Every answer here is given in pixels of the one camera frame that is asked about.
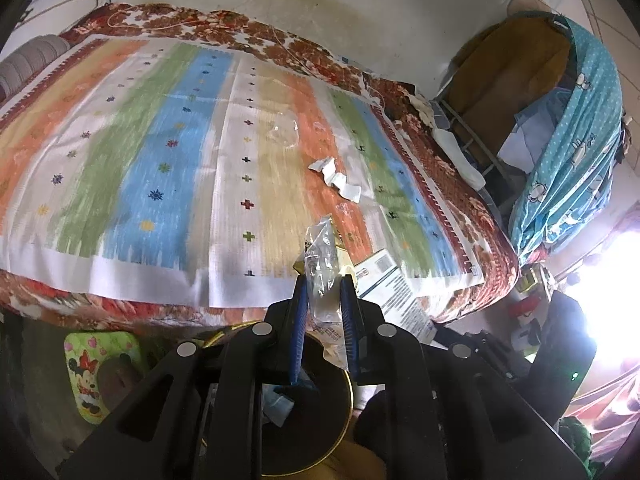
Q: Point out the blue polka dot cloth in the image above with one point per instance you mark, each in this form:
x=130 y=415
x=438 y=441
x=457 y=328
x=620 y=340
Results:
x=575 y=160

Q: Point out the pink striped cloth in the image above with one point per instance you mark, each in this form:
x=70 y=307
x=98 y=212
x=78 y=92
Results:
x=610 y=410

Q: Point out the clear plastic piece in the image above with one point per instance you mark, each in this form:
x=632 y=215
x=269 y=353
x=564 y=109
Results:
x=282 y=132

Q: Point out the striped colourful woven mat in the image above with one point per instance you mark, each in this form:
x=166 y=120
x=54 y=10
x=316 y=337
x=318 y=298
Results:
x=165 y=160

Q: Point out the yellow cloth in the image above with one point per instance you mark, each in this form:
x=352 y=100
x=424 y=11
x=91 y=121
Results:
x=360 y=462

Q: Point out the light blue cloth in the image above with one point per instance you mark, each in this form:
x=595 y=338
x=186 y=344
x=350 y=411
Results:
x=530 y=135

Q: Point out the brown wooden board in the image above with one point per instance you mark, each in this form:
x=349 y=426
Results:
x=520 y=70

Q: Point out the white blue face mask box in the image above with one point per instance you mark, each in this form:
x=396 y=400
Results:
x=395 y=290

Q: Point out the blue white wrapper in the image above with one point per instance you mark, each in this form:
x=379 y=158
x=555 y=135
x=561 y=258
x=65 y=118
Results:
x=277 y=405

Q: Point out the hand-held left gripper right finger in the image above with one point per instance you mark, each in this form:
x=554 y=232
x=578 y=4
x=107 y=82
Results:
x=350 y=330

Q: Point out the brown floral blanket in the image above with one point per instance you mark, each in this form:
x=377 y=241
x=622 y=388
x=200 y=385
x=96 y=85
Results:
x=450 y=185

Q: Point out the torn white paper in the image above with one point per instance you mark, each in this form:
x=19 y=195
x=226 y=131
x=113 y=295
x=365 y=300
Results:
x=335 y=177

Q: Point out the red object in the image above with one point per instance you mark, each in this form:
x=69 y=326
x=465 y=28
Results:
x=525 y=305

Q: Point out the grey ribbed cushion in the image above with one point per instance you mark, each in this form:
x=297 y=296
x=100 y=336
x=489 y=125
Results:
x=27 y=62

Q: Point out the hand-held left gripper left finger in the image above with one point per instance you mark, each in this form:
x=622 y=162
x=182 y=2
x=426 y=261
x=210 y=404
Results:
x=298 y=330

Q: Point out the green cartoon stool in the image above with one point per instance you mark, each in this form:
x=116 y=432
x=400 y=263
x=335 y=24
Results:
x=85 y=360

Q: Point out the metal rack frame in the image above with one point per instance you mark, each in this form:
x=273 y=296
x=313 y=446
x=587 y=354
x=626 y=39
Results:
x=467 y=127

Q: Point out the black bin with gold rim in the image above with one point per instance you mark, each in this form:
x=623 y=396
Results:
x=325 y=420

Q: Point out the yellow green box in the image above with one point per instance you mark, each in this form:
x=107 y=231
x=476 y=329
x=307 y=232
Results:
x=531 y=277

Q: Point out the cream cloth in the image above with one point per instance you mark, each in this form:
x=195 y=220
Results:
x=422 y=107

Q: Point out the clear plastic wrapper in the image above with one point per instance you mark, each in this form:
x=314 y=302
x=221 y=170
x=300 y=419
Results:
x=322 y=265

